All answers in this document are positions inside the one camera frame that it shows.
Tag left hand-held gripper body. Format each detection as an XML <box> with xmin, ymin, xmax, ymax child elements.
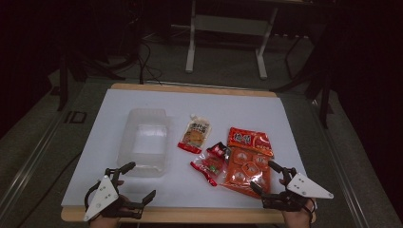
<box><xmin>83</xmin><ymin>166</ymin><xmax>145</xmax><ymax>222</ymax></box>

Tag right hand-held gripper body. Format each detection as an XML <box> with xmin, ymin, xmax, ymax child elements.
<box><xmin>261</xmin><ymin>166</ymin><xmax>335</xmax><ymax>213</ymax></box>

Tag large orange snack packet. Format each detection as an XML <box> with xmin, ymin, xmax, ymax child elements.
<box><xmin>220</xmin><ymin>126</ymin><xmax>275</xmax><ymax>200</ymax></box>

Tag clear plastic container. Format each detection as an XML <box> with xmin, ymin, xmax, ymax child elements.
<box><xmin>117</xmin><ymin>107</ymin><xmax>170</xmax><ymax>179</ymax></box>

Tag clear red snack packet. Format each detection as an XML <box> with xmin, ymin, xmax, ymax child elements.
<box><xmin>189</xmin><ymin>151</ymin><xmax>227</xmax><ymax>187</ymax></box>

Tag small dark red packet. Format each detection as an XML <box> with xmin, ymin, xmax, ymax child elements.
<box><xmin>206</xmin><ymin>142</ymin><xmax>232</xmax><ymax>161</ymax></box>

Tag person's left hand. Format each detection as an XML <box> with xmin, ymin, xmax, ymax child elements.
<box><xmin>89</xmin><ymin>195</ymin><xmax>136</xmax><ymax>228</ymax></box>

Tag person's right hand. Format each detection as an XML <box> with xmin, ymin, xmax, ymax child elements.
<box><xmin>280</xmin><ymin>198</ymin><xmax>317</xmax><ymax>228</ymax></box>

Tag orange snack bag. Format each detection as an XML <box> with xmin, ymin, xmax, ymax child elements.
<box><xmin>177</xmin><ymin>113</ymin><xmax>212</xmax><ymax>155</ymax></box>

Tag white table mat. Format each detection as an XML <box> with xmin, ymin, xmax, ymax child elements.
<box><xmin>61</xmin><ymin>88</ymin><xmax>317</xmax><ymax>210</ymax></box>

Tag black tripod stand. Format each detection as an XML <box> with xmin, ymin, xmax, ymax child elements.
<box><xmin>270</xmin><ymin>29</ymin><xmax>335</xmax><ymax>129</ymax></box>

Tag black stand leg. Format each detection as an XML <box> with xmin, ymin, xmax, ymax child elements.
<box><xmin>56</xmin><ymin>51</ymin><xmax>70</xmax><ymax>112</ymax></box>

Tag white metal stand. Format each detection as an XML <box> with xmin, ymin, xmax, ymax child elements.
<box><xmin>184</xmin><ymin>0</ymin><xmax>280</xmax><ymax>81</ymax></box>

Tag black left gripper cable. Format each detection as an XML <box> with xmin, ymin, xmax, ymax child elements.
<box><xmin>83</xmin><ymin>181</ymin><xmax>103</xmax><ymax>211</ymax></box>

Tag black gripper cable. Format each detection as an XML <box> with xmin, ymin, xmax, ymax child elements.
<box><xmin>83</xmin><ymin>181</ymin><xmax>103</xmax><ymax>211</ymax></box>
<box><xmin>302</xmin><ymin>197</ymin><xmax>317</xmax><ymax>220</ymax></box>

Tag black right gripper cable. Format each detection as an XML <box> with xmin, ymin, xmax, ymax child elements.
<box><xmin>302</xmin><ymin>197</ymin><xmax>317</xmax><ymax>220</ymax></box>

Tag metal floor rail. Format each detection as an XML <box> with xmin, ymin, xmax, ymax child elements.
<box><xmin>0</xmin><ymin>107</ymin><xmax>66</xmax><ymax>219</ymax></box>
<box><xmin>309</xmin><ymin>99</ymin><xmax>371</xmax><ymax>228</ymax></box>

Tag black floor cables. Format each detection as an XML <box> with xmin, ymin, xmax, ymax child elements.
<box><xmin>126</xmin><ymin>18</ymin><xmax>163</xmax><ymax>86</ymax></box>

